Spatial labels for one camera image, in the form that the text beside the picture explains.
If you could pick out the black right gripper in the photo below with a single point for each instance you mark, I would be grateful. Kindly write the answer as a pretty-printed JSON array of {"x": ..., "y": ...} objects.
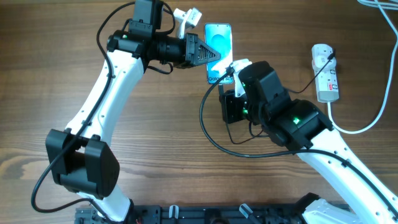
[{"x": 231, "y": 102}]

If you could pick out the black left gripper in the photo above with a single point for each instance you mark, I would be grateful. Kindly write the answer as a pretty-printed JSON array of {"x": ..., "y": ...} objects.
[{"x": 191, "y": 45}]

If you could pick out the smartphone with blue screen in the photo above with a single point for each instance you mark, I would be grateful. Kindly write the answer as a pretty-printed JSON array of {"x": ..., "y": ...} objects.
[{"x": 219, "y": 37}]

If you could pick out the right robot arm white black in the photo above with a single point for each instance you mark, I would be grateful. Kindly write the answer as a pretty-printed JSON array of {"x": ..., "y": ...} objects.
[{"x": 307, "y": 132}]

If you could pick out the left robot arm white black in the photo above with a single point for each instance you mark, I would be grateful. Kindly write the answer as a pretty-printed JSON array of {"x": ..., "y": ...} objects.
[{"x": 80, "y": 156}]

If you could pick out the white power strip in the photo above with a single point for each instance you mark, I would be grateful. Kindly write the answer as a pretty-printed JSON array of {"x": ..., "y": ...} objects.
[{"x": 324, "y": 67}]

